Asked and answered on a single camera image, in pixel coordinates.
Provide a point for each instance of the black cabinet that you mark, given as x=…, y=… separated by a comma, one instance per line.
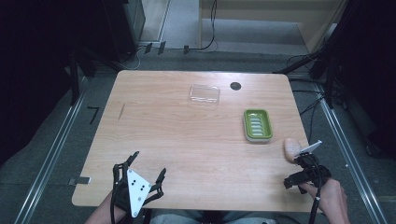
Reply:
x=124, y=28

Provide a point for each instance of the black tripod stand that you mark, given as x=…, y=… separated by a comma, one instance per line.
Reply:
x=323, y=62

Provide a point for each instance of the beige soap bar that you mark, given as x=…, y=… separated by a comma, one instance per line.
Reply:
x=291, y=148

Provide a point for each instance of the clear plastic lid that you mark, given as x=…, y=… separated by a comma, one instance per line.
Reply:
x=204, y=95

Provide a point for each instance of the black table grommet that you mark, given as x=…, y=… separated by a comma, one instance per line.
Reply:
x=235, y=86

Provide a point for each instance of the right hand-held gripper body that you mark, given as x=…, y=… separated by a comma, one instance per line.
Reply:
x=314, y=174

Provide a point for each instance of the person's left hand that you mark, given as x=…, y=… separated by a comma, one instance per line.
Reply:
x=117, y=211

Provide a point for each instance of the person's legs in jeans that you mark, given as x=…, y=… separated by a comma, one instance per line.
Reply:
x=211, y=218

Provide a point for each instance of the black stand legs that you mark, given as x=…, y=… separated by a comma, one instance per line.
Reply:
x=76, y=77

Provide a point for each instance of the metal floor rail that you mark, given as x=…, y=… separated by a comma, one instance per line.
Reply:
x=351, y=161
x=46, y=161

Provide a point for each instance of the silver floor tape piece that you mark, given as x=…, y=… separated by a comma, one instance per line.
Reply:
x=80, y=180

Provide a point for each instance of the light wooden shelf unit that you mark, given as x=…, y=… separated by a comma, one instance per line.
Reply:
x=267, y=21

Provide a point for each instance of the green soap dish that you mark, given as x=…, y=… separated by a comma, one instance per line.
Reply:
x=257, y=125

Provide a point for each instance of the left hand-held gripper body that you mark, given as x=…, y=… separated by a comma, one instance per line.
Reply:
x=137, y=193

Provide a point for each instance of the black angled floor tape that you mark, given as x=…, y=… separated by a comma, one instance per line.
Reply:
x=93, y=112

